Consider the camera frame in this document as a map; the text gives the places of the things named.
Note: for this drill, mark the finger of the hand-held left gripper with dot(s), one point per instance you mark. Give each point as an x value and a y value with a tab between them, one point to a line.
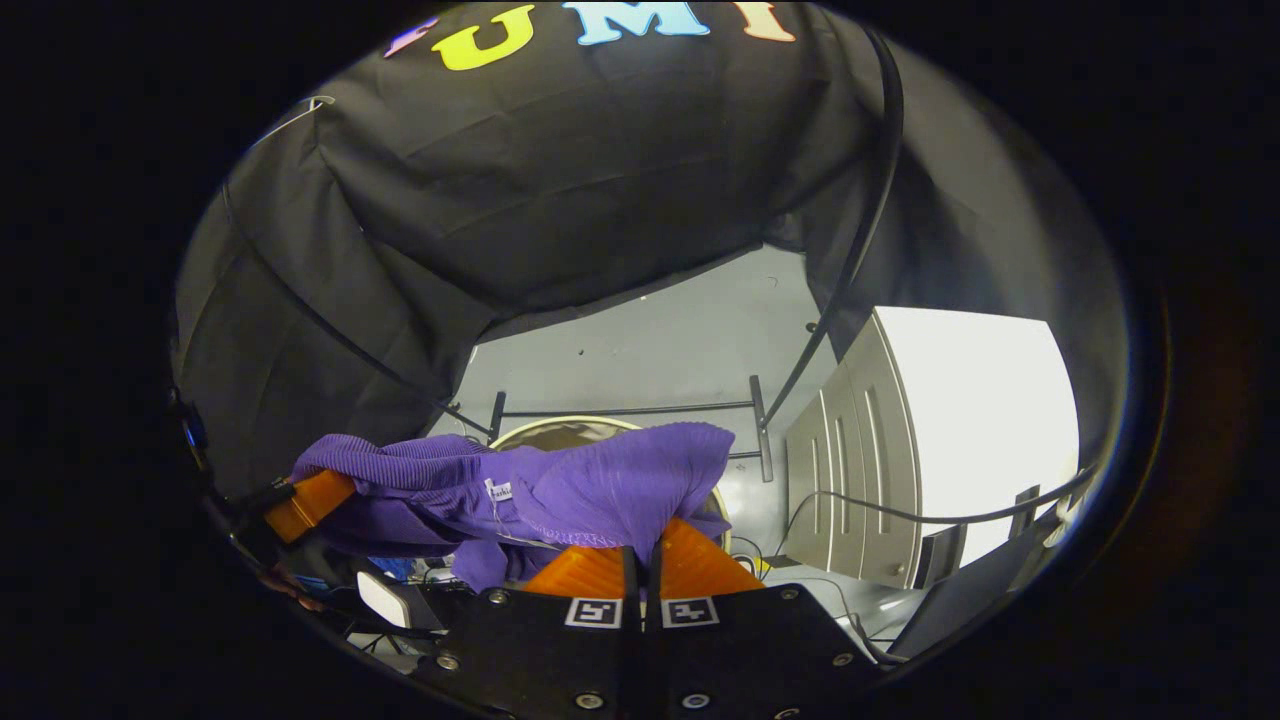
312	505

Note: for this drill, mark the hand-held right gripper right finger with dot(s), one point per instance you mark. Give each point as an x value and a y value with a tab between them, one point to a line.
750	650

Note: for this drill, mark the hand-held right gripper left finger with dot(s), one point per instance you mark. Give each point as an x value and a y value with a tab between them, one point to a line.
540	650

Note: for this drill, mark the purple knit cardigan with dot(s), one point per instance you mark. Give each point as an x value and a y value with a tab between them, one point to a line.
600	490

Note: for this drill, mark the beige round laundry hamper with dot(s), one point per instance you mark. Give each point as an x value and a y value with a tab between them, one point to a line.
570	432

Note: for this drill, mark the black clothes rack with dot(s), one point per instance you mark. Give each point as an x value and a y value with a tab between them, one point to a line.
885	150

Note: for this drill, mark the small white device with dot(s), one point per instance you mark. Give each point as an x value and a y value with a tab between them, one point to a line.
385	598

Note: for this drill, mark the dark grey panel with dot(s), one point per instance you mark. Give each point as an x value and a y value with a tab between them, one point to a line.
980	590

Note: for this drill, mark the black backdrop cloth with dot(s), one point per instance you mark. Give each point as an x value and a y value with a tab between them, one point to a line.
550	180

